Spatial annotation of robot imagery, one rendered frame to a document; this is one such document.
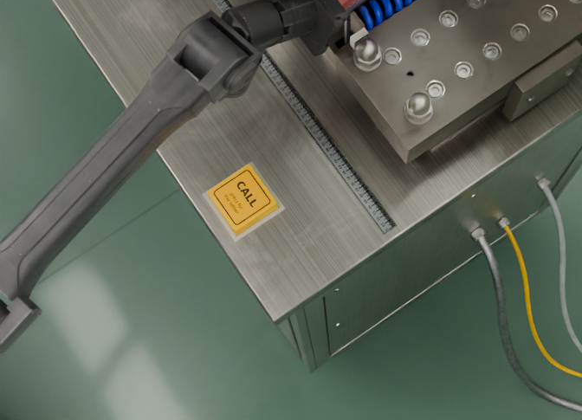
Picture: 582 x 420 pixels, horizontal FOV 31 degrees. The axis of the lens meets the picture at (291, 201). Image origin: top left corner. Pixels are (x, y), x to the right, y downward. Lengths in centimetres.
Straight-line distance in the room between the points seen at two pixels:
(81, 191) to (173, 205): 125
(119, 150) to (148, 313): 122
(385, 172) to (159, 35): 38
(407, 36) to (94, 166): 45
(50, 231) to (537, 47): 65
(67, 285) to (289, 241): 106
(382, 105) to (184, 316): 111
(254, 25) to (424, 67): 26
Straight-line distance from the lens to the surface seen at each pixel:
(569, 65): 142
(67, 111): 252
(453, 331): 232
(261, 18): 123
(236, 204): 142
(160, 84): 117
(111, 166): 116
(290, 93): 149
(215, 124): 148
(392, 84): 135
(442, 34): 138
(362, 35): 135
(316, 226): 143
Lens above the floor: 229
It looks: 74 degrees down
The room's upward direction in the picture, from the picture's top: 10 degrees counter-clockwise
